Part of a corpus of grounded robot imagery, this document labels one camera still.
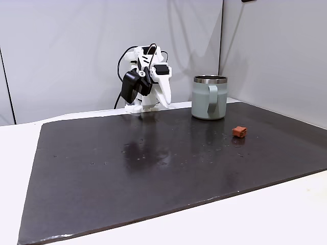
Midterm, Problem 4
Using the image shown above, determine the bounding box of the red-brown cube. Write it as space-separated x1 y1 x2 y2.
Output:
231 126 248 138

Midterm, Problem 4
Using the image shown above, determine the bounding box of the grey-green steel mug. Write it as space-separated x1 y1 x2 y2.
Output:
191 75 228 120

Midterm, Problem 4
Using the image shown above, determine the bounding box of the black table mat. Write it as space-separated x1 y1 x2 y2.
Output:
16 101 327 245

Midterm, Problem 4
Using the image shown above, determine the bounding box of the black oval camera box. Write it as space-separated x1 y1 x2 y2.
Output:
121 66 154 105

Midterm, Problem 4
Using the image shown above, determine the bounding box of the black camera cable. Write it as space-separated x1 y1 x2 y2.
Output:
113 43 169 110

